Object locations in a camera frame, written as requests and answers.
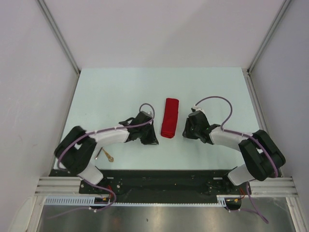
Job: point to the aluminium front rail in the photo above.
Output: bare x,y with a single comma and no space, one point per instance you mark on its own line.
69,186

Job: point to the red satin napkin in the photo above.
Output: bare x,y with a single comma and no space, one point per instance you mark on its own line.
170,118

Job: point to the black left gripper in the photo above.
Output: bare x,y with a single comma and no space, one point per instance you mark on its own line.
152,139

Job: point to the white slotted cable duct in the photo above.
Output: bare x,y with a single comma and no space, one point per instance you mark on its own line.
97,201

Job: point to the aluminium rail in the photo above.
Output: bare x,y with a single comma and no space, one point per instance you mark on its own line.
257,107
69,186

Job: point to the aluminium frame post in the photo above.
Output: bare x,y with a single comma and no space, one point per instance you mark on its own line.
58,34
270,33

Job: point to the right aluminium frame post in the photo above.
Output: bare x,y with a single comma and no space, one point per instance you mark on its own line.
270,33

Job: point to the left aluminium frame post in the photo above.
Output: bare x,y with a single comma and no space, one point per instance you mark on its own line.
58,34

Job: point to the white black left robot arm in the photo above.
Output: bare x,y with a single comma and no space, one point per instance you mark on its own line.
77,150

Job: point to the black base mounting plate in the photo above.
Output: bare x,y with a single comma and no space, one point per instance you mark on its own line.
166,187

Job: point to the aluminium right side rail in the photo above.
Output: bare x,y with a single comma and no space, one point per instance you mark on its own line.
257,107

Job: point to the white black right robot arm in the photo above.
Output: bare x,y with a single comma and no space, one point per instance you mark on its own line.
262,158

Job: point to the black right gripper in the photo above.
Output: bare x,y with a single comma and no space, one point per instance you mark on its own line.
187,133

